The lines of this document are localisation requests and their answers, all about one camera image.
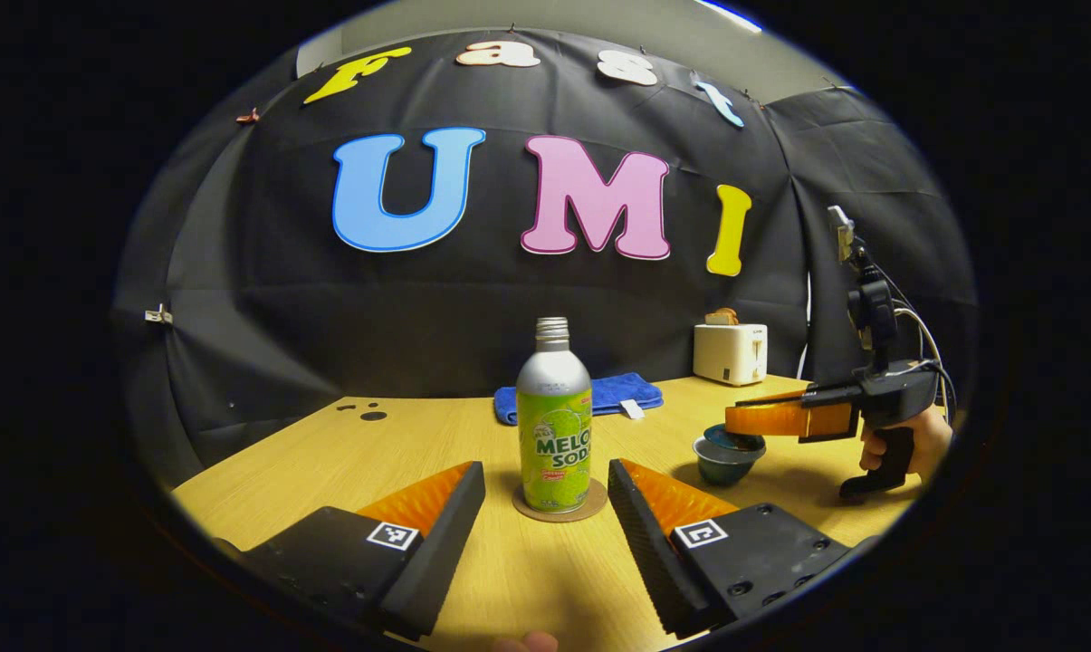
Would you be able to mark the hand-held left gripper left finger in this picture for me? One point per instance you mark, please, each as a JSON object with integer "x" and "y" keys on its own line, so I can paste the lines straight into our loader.
{"x": 436, "y": 552}

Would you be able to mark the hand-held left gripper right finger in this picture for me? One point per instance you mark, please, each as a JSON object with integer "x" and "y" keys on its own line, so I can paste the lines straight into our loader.
{"x": 658, "y": 552}

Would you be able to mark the black backdrop cloth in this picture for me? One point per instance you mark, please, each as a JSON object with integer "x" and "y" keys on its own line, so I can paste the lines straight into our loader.
{"x": 473, "y": 308}

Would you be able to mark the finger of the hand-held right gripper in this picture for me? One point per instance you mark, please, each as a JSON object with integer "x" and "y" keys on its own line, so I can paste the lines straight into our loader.
{"x": 780, "y": 419}
{"x": 780, "y": 395}

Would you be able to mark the teal teacup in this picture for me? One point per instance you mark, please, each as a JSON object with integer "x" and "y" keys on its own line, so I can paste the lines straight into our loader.
{"x": 722, "y": 466}

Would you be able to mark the metal cloth clip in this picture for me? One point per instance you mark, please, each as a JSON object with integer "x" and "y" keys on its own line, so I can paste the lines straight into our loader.
{"x": 157, "y": 315}

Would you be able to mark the white toaster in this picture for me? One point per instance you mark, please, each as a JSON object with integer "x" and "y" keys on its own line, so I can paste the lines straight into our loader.
{"x": 728, "y": 355}

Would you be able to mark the brown round coaster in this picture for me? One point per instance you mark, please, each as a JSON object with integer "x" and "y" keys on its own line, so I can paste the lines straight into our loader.
{"x": 590, "y": 507}

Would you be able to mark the red cloth clip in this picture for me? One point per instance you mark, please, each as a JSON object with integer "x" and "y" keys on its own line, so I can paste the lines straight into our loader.
{"x": 248, "y": 116}

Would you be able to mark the blue folded towel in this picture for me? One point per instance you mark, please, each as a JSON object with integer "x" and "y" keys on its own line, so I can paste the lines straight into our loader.
{"x": 617, "y": 392}

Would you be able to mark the bread slice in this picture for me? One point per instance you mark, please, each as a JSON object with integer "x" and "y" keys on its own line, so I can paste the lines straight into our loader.
{"x": 722, "y": 317}

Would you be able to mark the ceiling light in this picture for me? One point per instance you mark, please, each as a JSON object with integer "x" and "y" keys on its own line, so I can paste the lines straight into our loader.
{"x": 731, "y": 14}

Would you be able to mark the silver green water bottle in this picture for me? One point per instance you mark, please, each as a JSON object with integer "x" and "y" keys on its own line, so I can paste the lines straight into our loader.
{"x": 554, "y": 426}

